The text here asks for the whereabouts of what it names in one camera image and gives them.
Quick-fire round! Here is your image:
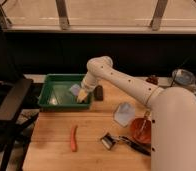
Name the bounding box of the blue sponge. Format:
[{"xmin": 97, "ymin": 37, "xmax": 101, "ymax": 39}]
[{"xmin": 69, "ymin": 84, "xmax": 81, "ymax": 96}]

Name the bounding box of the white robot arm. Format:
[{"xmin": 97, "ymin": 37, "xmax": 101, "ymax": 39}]
[{"xmin": 78, "ymin": 56, "xmax": 196, "ymax": 171}]

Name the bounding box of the green plastic tray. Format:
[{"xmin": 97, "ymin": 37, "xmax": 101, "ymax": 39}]
[{"xmin": 38, "ymin": 74, "xmax": 92, "ymax": 110}]

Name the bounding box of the dark brown block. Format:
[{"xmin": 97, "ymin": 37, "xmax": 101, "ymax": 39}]
[{"xmin": 94, "ymin": 85, "xmax": 103, "ymax": 101}]

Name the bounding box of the orange carrot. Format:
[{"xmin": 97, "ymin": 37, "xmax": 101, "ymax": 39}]
[{"xmin": 70, "ymin": 125, "xmax": 78, "ymax": 152}]

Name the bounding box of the light blue cloth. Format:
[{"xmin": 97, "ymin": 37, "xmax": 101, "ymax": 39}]
[{"xmin": 114, "ymin": 102, "xmax": 135, "ymax": 127}]

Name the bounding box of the spoon in orange bowl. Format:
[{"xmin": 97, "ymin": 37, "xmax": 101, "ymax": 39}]
[{"xmin": 140, "ymin": 111, "xmax": 150, "ymax": 132}]

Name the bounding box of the orange bowl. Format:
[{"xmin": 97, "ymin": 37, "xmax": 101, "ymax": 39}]
[{"xmin": 130, "ymin": 118, "xmax": 151, "ymax": 144}]

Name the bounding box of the black office chair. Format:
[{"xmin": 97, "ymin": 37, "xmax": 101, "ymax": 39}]
[{"xmin": 0, "ymin": 78, "xmax": 38, "ymax": 171}]

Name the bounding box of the metal pan with lid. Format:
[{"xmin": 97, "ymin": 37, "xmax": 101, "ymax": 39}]
[{"xmin": 172, "ymin": 69, "xmax": 196, "ymax": 86}]

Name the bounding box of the black handled peeler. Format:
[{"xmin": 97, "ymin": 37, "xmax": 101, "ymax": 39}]
[{"xmin": 100, "ymin": 133, "xmax": 151, "ymax": 156}]

